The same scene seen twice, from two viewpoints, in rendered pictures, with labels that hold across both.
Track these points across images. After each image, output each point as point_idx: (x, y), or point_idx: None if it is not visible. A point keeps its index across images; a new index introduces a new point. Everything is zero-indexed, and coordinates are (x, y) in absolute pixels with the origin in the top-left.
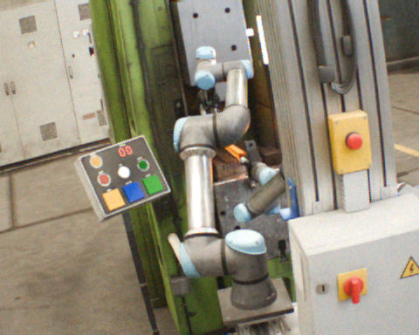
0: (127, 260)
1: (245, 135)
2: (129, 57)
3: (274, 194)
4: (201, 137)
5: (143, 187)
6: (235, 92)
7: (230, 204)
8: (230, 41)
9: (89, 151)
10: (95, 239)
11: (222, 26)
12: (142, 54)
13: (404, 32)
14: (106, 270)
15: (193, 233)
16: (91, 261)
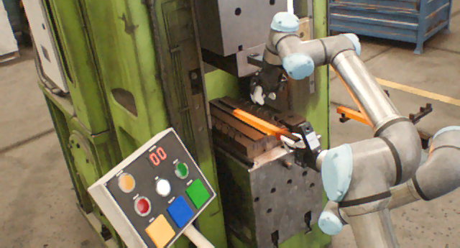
0: (73, 220)
1: (234, 90)
2: (134, 16)
3: (393, 208)
4: (381, 182)
5: (188, 200)
6: (379, 95)
7: (264, 187)
8: None
9: None
10: (21, 195)
11: None
12: (154, 12)
13: None
14: (52, 240)
15: None
16: (26, 228)
